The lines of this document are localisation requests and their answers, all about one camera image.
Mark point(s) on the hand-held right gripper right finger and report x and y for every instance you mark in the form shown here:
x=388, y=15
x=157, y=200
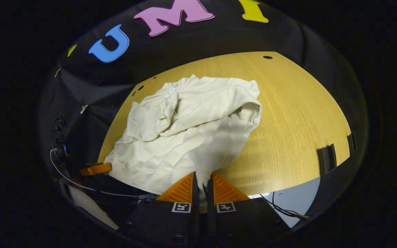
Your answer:
x=243, y=220

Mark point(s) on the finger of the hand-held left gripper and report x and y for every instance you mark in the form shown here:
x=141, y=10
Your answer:
x=97, y=169

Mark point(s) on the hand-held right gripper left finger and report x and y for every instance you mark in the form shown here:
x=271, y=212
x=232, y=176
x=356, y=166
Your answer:
x=160, y=220

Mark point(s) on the white garment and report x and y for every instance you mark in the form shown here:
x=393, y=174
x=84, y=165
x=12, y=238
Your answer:
x=184, y=137

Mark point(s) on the white oblong object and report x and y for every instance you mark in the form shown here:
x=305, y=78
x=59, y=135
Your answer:
x=91, y=206

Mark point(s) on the copper clip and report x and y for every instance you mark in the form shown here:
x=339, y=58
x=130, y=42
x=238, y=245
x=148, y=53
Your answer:
x=58, y=71

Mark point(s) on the black backdrop cloth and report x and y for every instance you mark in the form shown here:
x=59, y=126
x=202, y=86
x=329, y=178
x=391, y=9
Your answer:
x=219, y=38

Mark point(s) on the black table edge bracket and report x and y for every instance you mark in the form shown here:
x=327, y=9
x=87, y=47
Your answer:
x=351, y=143
x=326, y=159

